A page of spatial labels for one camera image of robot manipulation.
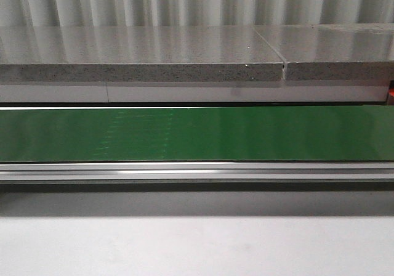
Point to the grey stone countertop slab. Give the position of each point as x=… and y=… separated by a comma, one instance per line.
x=137, y=54

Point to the white pleated curtain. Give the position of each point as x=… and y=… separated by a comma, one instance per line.
x=192, y=12

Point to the green conveyor belt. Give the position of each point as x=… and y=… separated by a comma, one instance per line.
x=282, y=133

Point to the aluminium conveyor frame rail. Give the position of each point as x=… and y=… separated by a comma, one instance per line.
x=194, y=172

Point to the red object at edge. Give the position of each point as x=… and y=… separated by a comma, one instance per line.
x=390, y=95

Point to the white cabinet panel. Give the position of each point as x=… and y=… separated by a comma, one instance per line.
x=144, y=92

